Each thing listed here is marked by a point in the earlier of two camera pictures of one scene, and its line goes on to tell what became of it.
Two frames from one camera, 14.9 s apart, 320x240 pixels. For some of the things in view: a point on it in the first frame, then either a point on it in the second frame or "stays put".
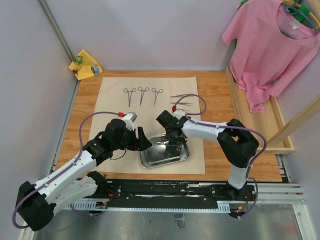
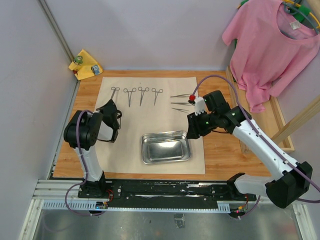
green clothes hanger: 302,13 stays put
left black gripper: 140,144 to 110,103
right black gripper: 170,138 to 194,130
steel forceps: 188,104 stays put
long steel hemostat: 156,93 stays put
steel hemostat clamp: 140,88 stays put
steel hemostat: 129,94 stays put
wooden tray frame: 265,121 stays put
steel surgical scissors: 179,147 to 113,88
